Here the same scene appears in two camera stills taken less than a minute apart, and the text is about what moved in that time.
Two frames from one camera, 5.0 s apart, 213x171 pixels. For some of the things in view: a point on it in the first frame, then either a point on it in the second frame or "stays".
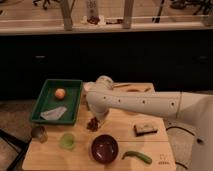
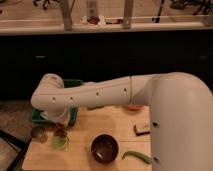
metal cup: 40,133 stays
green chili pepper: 138,156 stays
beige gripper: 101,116 → 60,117
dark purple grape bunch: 93,124 → 60,130
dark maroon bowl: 104,148 stays
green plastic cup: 67,141 → 59,142
